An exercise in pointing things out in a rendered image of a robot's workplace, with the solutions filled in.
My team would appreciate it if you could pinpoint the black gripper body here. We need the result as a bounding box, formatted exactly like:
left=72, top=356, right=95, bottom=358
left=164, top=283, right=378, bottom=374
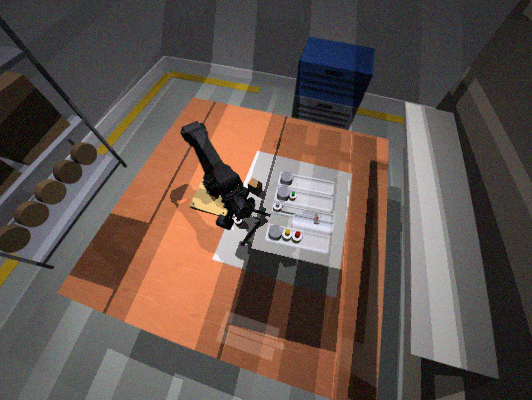
left=215, top=187, right=250, bottom=230

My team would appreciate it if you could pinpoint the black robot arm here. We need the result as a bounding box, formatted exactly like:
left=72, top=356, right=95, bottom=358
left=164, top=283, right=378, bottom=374
left=180, top=121, right=256, bottom=220

